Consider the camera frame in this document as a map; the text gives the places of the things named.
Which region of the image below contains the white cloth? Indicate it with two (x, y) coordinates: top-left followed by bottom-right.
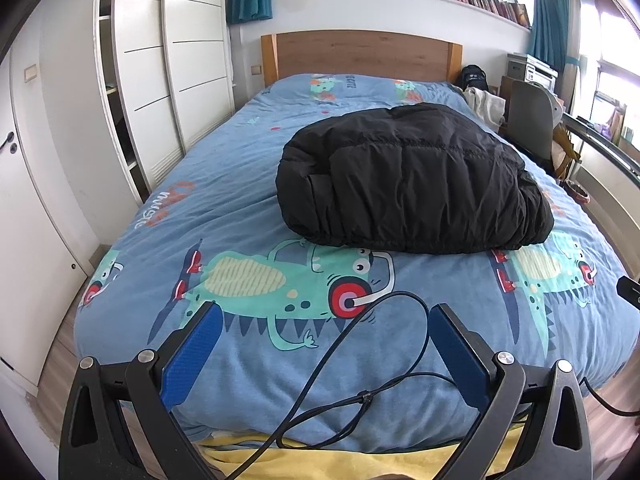
(462, 86), (507, 126)

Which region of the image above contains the yellow sheet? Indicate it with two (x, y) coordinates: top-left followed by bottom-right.
(195, 425), (531, 480)

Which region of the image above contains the wooden headboard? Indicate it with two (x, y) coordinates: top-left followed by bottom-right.
(261, 30), (463, 88)

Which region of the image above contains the white door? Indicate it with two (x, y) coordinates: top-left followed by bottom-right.
(0, 40), (93, 396)

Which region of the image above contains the black backpack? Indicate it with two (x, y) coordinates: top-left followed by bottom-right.
(460, 65), (488, 92)

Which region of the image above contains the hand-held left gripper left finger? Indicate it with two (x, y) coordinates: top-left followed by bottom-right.
(59, 301), (223, 480)

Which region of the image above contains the blue printed duvet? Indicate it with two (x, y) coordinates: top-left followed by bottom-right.
(74, 72), (640, 456)

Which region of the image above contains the grey chair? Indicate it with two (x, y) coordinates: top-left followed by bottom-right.
(502, 80), (563, 171)

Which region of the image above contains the white printer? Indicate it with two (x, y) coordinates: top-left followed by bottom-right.
(506, 52), (558, 92)

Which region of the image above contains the black cable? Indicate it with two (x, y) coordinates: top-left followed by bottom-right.
(580, 379), (640, 417)
(227, 292), (466, 480)

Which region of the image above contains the white wardrobe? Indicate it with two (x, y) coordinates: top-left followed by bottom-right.
(94, 0), (236, 206)

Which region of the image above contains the black puffer jacket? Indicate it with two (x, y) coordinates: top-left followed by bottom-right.
(275, 102), (556, 255)

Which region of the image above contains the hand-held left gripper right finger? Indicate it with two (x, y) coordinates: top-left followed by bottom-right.
(429, 303), (593, 480)

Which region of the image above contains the grey metal rail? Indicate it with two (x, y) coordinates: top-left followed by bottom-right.
(562, 112), (640, 186)

